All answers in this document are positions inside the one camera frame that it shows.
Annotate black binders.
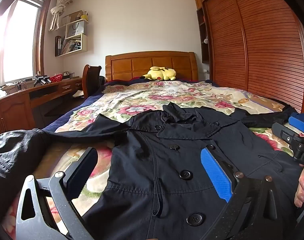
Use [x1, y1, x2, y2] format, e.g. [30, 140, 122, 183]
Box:
[55, 35, 63, 56]

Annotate black hand-held device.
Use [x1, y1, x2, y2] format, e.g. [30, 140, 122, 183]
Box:
[33, 74, 52, 86]

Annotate wooden desk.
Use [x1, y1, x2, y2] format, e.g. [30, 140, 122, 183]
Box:
[0, 76, 84, 140]

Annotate white paper bag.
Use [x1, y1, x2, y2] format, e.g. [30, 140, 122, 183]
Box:
[67, 21, 85, 37]

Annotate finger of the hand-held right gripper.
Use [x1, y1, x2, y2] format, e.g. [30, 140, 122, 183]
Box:
[289, 112, 304, 134]
[271, 122, 299, 143]

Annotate person's right hand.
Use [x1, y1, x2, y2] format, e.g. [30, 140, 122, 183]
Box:
[294, 165, 304, 208]

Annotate black trench coat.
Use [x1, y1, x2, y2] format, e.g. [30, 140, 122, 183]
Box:
[0, 102, 304, 240]

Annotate wooden bed headboard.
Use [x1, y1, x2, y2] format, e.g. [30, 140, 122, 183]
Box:
[105, 51, 199, 82]

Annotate yellow plush toy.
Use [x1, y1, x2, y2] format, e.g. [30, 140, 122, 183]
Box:
[139, 66, 177, 81]

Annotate tied cream curtain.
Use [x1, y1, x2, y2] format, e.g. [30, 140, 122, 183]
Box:
[49, 0, 72, 32]

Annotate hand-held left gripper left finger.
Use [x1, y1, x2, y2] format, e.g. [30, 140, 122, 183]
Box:
[16, 147, 99, 240]

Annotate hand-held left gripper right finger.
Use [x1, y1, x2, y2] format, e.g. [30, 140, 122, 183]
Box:
[201, 148, 297, 240]

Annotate wooden slatted wardrobe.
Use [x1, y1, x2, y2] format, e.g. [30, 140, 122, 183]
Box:
[193, 0, 304, 114]

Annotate floral blanket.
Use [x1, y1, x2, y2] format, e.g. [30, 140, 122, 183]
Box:
[2, 80, 295, 232]

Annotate white wall shelf unit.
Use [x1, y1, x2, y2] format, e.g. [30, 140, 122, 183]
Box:
[54, 17, 89, 57]

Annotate wooden framed window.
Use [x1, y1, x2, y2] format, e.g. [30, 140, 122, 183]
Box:
[0, 0, 53, 86]

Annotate wooden chair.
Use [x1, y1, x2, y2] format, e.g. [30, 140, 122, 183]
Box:
[82, 64, 103, 98]

